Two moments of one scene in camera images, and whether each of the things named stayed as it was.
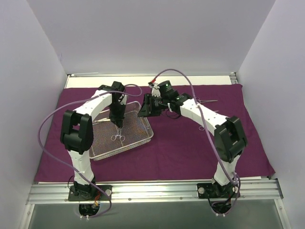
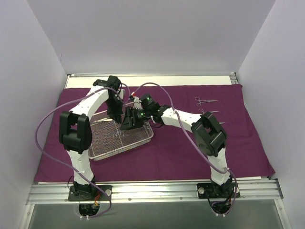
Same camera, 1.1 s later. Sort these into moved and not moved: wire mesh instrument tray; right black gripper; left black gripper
Moved: right black gripper
Not moved: left black gripper; wire mesh instrument tray
